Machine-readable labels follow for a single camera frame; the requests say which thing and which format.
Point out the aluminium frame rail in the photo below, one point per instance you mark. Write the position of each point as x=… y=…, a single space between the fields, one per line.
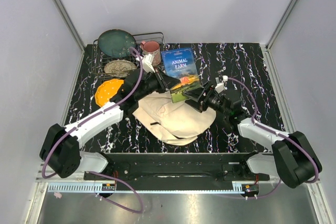
x=68 y=22

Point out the cream canvas student bag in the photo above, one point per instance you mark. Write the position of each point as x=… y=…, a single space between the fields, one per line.
x=172 y=123

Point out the beige patterned plate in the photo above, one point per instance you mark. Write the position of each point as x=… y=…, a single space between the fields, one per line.
x=119 y=68

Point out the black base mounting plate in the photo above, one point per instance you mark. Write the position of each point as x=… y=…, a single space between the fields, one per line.
x=200 y=170

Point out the wire dish rack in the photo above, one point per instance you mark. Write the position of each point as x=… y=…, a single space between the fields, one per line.
x=99 y=59

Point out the Animal Farm paperback book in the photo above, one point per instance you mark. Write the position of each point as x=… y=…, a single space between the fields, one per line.
x=180 y=64

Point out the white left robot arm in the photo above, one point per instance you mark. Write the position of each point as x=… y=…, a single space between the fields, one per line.
x=61 y=150

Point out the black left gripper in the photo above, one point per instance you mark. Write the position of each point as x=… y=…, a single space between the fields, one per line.
x=165 y=82

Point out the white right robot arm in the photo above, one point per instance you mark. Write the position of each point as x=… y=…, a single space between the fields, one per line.
x=291 y=156

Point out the pink patterned mug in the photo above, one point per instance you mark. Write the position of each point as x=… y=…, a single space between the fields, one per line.
x=153 y=48

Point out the dark green plate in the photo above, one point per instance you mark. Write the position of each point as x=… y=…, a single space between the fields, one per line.
x=116 y=43

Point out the white cable duct strip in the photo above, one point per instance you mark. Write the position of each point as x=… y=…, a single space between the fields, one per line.
x=86 y=187

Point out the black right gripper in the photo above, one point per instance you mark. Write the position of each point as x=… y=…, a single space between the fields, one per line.
x=196 y=94

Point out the orange dotted plate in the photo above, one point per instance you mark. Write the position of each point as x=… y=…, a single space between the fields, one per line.
x=107 y=90

